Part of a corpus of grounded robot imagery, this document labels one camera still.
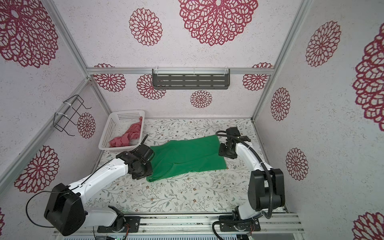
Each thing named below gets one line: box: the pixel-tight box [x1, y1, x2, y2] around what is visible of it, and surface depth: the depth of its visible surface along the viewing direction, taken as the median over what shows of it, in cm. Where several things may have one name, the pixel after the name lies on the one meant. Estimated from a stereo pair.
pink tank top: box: [109, 116, 143, 147], surface depth 101 cm
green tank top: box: [146, 135, 228, 183], surface depth 96 cm
